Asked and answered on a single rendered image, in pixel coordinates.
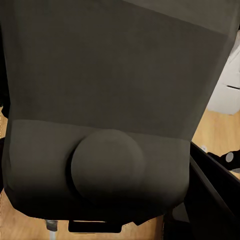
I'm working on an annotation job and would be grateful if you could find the camera tripod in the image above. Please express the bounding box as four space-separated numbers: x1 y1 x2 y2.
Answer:
0 99 58 240

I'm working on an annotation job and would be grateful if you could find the digital camera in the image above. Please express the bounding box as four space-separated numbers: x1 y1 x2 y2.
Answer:
0 0 240 233

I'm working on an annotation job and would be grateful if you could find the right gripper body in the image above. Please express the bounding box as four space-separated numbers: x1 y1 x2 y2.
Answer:
208 152 220 161

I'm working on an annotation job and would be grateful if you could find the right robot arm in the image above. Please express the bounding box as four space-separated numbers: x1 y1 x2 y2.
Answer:
201 145 240 174

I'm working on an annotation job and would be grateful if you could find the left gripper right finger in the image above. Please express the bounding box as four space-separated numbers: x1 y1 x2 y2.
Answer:
183 140 240 240

